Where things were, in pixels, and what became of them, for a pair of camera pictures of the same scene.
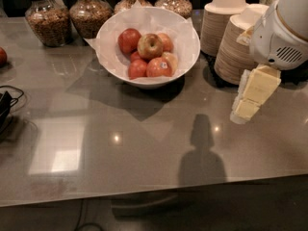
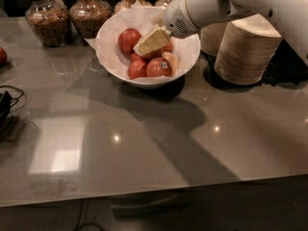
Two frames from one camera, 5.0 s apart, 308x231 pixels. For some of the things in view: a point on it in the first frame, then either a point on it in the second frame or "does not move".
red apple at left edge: [3, 57] does not move
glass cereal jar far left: [47, 16] does not move
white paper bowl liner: [152, 20] does not move
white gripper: [276, 43] to [177, 19]
